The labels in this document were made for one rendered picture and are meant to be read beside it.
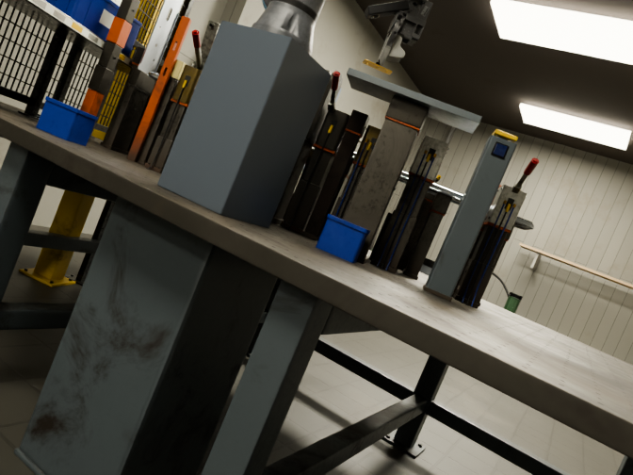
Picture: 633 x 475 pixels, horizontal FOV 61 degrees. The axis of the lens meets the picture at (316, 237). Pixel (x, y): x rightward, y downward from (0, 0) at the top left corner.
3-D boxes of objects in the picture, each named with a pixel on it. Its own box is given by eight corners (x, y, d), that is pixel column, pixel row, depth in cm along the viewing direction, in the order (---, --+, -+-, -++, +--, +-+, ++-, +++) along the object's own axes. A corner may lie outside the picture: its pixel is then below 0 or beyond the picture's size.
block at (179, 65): (148, 166, 181) (188, 65, 179) (143, 165, 177) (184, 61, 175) (139, 162, 181) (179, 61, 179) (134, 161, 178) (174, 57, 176)
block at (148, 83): (127, 155, 201) (156, 80, 200) (110, 149, 189) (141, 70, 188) (121, 152, 202) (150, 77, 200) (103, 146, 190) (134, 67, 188)
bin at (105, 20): (130, 58, 193) (143, 24, 193) (70, 21, 164) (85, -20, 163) (95, 45, 198) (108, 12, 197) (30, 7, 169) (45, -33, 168)
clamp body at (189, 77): (169, 177, 177) (209, 76, 175) (155, 173, 167) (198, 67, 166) (152, 170, 178) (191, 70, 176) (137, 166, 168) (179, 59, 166)
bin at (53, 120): (88, 147, 154) (99, 118, 153) (67, 140, 144) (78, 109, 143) (56, 133, 155) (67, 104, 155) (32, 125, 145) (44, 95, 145)
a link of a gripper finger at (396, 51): (398, 70, 144) (412, 39, 145) (379, 61, 144) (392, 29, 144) (396, 73, 148) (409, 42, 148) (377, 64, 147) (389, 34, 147)
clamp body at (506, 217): (473, 306, 163) (521, 196, 161) (478, 311, 151) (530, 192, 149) (450, 297, 164) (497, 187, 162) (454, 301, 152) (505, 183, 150)
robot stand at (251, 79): (219, 215, 113) (292, 37, 111) (155, 185, 122) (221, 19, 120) (268, 228, 131) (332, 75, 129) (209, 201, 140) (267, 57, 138)
